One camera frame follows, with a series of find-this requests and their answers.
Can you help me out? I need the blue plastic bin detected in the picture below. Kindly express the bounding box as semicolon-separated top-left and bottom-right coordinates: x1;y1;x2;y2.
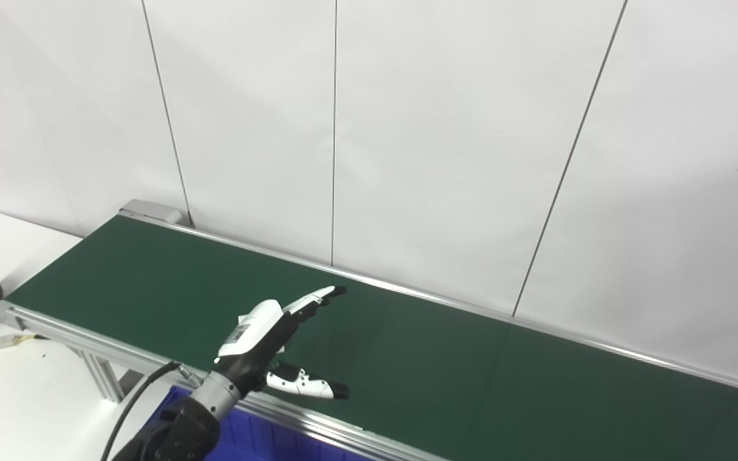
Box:
145;386;370;461

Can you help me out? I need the green conveyor belt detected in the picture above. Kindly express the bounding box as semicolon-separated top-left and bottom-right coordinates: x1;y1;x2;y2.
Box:
0;200;738;461
7;214;738;461

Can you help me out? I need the aluminium conveyor leg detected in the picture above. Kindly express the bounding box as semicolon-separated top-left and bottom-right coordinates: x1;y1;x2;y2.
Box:
78;351;142;404

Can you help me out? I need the thin cable with white connector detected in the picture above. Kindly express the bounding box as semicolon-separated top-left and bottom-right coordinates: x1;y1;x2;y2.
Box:
0;333;49;364

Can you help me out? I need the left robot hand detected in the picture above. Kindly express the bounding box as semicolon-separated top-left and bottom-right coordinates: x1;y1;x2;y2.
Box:
214;286;349;400

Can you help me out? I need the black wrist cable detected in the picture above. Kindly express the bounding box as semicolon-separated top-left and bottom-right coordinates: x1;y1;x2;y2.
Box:
100;362;204;461

